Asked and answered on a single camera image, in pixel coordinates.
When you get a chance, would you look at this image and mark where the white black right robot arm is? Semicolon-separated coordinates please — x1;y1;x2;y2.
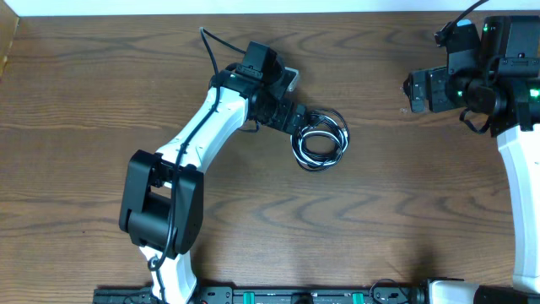
403;15;539;304

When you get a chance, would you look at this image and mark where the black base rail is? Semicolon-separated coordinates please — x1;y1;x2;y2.
92;279;431;304

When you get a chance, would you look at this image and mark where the white usb cable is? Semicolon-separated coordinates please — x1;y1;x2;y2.
293;116;349;166

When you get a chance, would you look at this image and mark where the black usb cable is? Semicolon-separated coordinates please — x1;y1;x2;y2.
289;108;350;172

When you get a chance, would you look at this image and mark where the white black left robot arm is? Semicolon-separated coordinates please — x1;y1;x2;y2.
119;41;306;303

